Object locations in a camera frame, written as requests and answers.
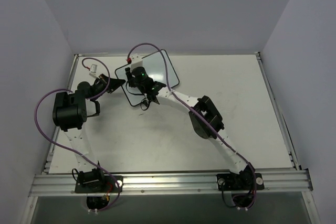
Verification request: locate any small white whiteboard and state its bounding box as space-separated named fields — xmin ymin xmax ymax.
xmin=114 ymin=49 xmax=180 ymax=107

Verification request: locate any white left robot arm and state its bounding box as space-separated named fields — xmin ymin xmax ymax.
xmin=52 ymin=74 xmax=125 ymax=192

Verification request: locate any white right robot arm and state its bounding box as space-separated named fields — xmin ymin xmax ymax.
xmin=125 ymin=67 xmax=255 ymax=189

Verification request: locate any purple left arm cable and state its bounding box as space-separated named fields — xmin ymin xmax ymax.
xmin=34 ymin=58 xmax=124 ymax=211

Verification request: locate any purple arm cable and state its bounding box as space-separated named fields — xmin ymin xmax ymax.
xmin=127 ymin=42 xmax=259 ymax=208
xmin=34 ymin=58 xmax=124 ymax=211

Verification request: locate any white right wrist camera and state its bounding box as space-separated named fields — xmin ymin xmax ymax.
xmin=127 ymin=54 xmax=143 ymax=71

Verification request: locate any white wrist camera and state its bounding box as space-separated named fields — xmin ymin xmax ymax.
xmin=89 ymin=64 xmax=99 ymax=79
xmin=127 ymin=54 xmax=143 ymax=71

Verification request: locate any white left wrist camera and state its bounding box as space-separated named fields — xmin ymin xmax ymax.
xmin=89 ymin=64 xmax=99 ymax=79

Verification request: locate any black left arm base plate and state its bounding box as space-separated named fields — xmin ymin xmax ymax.
xmin=74 ymin=175 xmax=123 ymax=194

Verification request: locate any aluminium left table rail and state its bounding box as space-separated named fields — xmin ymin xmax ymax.
xmin=43 ymin=54 xmax=79 ymax=174

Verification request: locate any aluminium front rail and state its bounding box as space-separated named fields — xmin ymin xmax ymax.
xmin=29 ymin=169 xmax=313 ymax=197

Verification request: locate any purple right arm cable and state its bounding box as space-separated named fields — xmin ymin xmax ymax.
xmin=127 ymin=42 xmax=259 ymax=208

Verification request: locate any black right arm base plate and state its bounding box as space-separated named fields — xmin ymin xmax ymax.
xmin=216 ymin=173 xmax=255 ymax=191

